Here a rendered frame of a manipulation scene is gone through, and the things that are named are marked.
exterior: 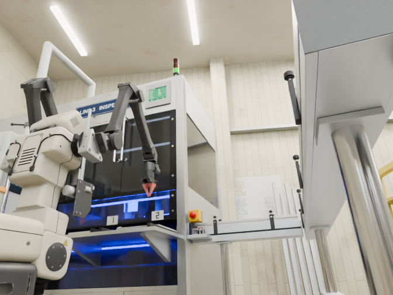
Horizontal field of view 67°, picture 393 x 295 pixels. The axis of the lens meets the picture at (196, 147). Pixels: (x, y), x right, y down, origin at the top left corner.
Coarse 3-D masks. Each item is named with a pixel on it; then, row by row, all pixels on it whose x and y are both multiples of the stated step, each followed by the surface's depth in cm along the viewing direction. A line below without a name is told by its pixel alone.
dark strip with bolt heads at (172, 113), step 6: (174, 114) 222; (174, 120) 220; (174, 126) 218; (174, 132) 216; (174, 138) 214; (174, 144) 212; (174, 150) 210; (174, 156) 208; (174, 162) 206; (174, 168) 204; (174, 174) 203; (174, 180) 201; (174, 192) 197; (174, 198) 196; (174, 204) 194; (174, 210) 192; (174, 216) 191
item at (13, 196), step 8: (0, 136) 191; (8, 136) 190; (16, 136) 196; (0, 144) 189; (8, 144) 188; (0, 152) 186; (0, 160) 184; (0, 176) 180; (0, 184) 178; (16, 192) 190; (8, 200) 183; (16, 200) 190; (8, 208) 182
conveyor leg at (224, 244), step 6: (222, 246) 188; (222, 252) 187; (228, 252) 188; (222, 258) 186; (228, 258) 186; (222, 264) 185; (228, 264) 184; (222, 270) 183; (228, 270) 183; (222, 276) 183; (228, 276) 181; (228, 282) 180; (228, 288) 178; (228, 294) 177
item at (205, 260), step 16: (192, 256) 189; (208, 256) 221; (192, 272) 184; (208, 272) 214; (96, 288) 189; (112, 288) 186; (128, 288) 183; (144, 288) 180; (160, 288) 177; (176, 288) 174; (192, 288) 180; (208, 288) 209
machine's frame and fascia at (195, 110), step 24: (96, 96) 255; (144, 96) 238; (192, 96) 252; (0, 120) 285; (24, 120) 274; (96, 120) 244; (192, 120) 240; (216, 144) 311; (216, 168) 294; (144, 192) 205; (192, 192) 210; (216, 216) 263
